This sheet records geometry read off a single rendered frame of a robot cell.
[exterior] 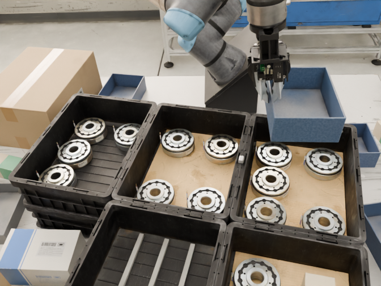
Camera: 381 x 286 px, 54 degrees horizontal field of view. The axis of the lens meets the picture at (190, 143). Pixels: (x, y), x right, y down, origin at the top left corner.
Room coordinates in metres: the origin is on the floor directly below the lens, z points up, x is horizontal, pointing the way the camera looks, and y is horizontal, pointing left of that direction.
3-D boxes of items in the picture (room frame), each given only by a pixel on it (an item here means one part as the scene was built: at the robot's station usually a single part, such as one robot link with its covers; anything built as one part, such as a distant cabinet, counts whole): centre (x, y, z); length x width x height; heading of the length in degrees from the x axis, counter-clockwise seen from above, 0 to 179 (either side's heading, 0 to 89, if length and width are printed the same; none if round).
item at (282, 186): (0.67, -0.21, 0.86); 0.10 x 0.10 x 0.01
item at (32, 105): (1.24, 0.56, 0.80); 0.40 x 0.30 x 0.20; 165
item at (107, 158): (0.83, 0.30, 0.87); 0.40 x 0.30 x 0.11; 163
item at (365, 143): (0.91, -0.52, 0.74); 0.20 x 0.15 x 0.07; 85
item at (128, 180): (0.74, 0.01, 0.87); 0.40 x 0.30 x 0.11; 163
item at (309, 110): (0.70, -0.27, 1.10); 0.20 x 0.15 x 0.07; 174
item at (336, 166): (0.73, -0.38, 0.86); 0.10 x 0.10 x 0.01
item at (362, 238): (0.65, -0.28, 0.92); 0.40 x 0.30 x 0.02; 163
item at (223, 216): (0.74, 0.01, 0.92); 0.40 x 0.30 x 0.02; 163
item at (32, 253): (0.56, 0.43, 0.75); 0.20 x 0.12 x 0.09; 83
